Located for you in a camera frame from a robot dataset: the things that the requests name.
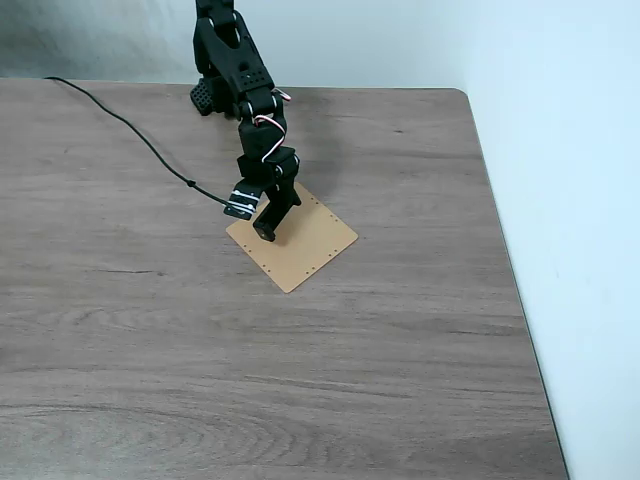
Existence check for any orange square board with holes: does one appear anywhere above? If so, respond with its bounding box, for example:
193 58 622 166
224 180 361 295

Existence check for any black camera box, white tape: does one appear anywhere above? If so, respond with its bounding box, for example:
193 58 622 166
222 182 265 222

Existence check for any black rectangular block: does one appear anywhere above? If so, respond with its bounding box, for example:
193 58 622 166
251 199 289 245

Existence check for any black camera cable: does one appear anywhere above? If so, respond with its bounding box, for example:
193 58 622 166
43 75 229 206

